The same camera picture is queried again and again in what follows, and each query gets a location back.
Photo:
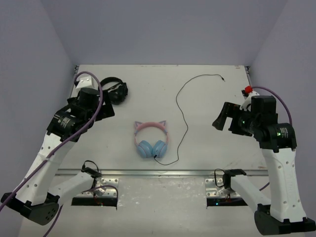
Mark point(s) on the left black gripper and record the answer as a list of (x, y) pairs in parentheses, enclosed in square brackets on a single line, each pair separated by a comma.
[(106, 108)]

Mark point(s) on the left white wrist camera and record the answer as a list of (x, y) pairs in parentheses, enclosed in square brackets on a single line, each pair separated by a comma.
[(85, 82)]

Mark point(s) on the metal base plate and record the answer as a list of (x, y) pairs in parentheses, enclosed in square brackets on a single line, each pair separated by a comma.
[(216, 190), (105, 188)]

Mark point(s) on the black headphones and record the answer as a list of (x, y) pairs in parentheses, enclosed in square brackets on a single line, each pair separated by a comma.
[(118, 92)]

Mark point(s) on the right wrist camera red white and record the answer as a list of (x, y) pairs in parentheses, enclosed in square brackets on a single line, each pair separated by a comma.
[(247, 93)]

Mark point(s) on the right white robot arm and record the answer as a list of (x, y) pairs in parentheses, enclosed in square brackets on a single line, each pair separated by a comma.
[(282, 213)]

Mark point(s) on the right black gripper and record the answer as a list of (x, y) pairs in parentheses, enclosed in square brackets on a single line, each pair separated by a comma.
[(229, 110)]

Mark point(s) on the pink blue cat-ear headphones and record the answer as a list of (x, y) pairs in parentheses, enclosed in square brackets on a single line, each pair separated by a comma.
[(148, 148)]

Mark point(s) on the aluminium table rail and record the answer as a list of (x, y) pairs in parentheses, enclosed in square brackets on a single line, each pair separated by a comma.
[(160, 173)]

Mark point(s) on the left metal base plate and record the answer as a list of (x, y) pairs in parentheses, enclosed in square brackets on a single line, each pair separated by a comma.
[(105, 188)]

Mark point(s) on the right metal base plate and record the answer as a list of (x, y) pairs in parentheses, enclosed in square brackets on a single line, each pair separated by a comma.
[(216, 190)]

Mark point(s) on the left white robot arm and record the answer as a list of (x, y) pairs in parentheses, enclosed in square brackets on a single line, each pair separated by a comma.
[(34, 198)]

